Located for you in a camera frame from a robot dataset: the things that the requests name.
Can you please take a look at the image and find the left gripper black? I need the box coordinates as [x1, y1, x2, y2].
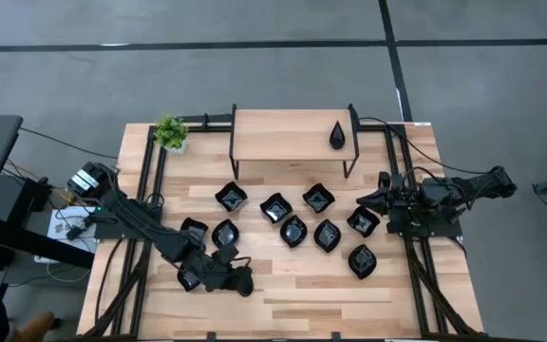
[190, 244, 252, 294]

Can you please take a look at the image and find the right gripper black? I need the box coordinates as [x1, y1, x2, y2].
[356, 171, 424, 224]

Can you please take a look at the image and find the wooden shelf with black legs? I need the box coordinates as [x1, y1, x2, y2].
[228, 103, 360, 181]

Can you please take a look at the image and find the green plant in white pot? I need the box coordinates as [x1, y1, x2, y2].
[152, 112, 192, 156]

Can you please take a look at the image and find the white paper sheet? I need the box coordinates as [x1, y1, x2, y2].
[47, 205, 98, 253]

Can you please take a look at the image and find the black computer tower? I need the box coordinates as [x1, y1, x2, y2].
[0, 174, 51, 225]

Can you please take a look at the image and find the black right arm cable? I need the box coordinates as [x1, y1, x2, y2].
[358, 116, 492, 176]

